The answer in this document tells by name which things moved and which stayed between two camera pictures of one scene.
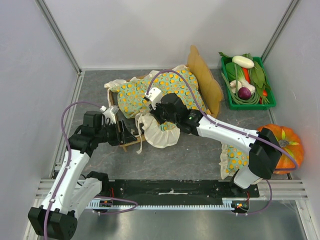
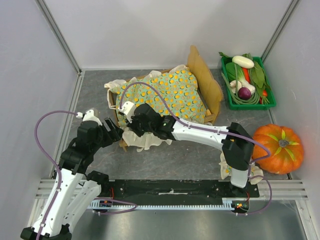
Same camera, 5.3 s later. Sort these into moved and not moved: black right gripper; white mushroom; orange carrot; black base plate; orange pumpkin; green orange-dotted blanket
Moved: green orange-dotted blanket; black right gripper
Not moved: orange pumpkin; black base plate; white mushroom; orange carrot
